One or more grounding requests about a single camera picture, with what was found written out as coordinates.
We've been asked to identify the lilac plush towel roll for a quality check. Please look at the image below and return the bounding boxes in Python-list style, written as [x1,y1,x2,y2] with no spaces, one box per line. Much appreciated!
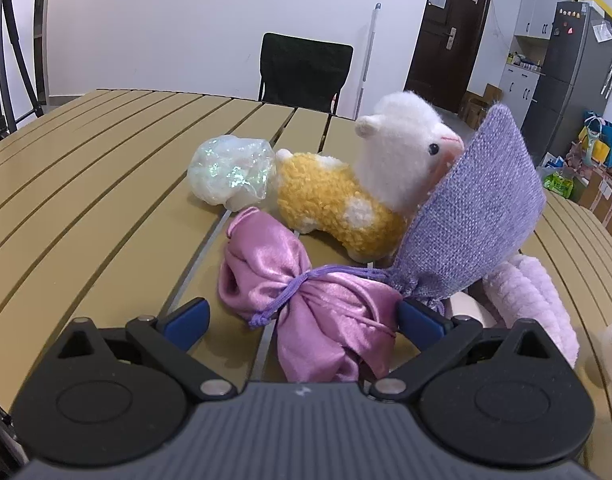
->
[482,254,579,367]

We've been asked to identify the pink satin drawstring pouch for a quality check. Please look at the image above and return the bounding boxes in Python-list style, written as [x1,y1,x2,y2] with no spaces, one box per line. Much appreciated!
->
[218,207,402,382]

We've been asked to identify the purple linen drawstring bag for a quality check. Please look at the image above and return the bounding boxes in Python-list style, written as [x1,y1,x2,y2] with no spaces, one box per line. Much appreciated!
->
[385,103,547,311]

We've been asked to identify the white foam wedge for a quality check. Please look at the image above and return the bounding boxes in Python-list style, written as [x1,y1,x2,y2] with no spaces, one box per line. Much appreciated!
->
[445,292,498,328]

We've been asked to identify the folding camping table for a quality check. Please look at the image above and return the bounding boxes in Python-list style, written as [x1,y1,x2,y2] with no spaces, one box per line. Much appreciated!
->
[0,91,612,479]

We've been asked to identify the alpaca plush toy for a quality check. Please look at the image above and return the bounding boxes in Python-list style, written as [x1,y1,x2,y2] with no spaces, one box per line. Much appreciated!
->
[275,91,465,263]

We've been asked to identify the iridescent white plastic bag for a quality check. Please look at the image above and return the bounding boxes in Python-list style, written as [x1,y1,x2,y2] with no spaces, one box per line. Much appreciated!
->
[187,134,277,211]

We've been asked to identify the green snack bag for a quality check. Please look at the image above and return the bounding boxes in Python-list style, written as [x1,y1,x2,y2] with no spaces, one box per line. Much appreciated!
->
[543,171,575,198]

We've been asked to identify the large cardboard box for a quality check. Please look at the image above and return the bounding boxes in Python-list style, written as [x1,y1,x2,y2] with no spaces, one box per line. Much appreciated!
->
[578,169,612,237]

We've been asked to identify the blue gift bag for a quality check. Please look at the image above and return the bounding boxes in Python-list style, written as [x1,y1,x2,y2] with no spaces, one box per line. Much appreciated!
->
[580,110,612,168]

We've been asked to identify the white cabinet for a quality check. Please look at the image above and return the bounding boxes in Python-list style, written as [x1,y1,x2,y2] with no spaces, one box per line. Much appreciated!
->
[500,0,566,127]

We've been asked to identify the black folding chair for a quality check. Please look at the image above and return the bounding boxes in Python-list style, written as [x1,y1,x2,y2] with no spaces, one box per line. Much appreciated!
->
[258,32,353,115]

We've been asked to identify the grey refrigerator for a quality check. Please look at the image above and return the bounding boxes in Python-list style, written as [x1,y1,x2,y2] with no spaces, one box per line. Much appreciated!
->
[520,1,612,165]

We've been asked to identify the white mop pole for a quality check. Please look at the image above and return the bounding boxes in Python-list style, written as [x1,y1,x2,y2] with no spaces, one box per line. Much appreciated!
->
[353,2,382,120]

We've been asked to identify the dark brown door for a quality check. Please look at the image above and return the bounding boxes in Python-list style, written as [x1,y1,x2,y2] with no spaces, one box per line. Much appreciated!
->
[405,0,491,113]

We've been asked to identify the black camera tripod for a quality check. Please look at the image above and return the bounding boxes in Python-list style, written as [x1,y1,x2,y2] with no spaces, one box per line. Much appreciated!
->
[0,0,45,142]

